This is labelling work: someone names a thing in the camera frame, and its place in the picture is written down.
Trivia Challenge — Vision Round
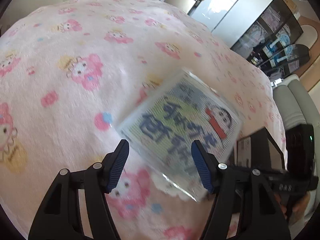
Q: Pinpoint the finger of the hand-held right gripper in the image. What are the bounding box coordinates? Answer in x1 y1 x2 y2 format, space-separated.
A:
228 165 291 181

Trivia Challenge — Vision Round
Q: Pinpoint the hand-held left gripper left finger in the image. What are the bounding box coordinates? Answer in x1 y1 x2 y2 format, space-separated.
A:
28 139 130 240

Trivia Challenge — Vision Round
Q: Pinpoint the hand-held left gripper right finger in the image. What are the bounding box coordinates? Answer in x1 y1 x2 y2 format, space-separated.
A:
191 140 292 240

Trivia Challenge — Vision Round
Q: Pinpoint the black cardboard box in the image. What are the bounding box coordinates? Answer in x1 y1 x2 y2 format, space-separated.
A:
235 127 287 171

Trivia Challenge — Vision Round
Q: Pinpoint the clear cartoon print packet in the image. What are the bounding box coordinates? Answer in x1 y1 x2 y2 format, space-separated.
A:
116 67 243 202

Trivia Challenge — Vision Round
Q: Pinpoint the person's right hand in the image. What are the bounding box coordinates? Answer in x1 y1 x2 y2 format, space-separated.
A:
280 194 312 230

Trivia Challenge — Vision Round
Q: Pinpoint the pink printed blanket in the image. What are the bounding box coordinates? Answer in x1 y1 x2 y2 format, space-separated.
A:
0 0 287 240

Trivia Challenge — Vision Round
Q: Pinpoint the black display cabinet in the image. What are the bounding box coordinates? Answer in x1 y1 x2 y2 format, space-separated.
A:
230 0 311 78

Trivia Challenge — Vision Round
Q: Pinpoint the brown cardboard box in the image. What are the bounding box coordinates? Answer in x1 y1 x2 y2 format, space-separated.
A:
283 0 300 14

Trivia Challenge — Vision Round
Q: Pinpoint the silver double-door refrigerator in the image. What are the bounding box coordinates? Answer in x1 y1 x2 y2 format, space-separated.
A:
187 0 279 48

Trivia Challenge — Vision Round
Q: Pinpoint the small grey refrigerator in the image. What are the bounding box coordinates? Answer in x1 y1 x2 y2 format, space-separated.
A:
164 0 198 14

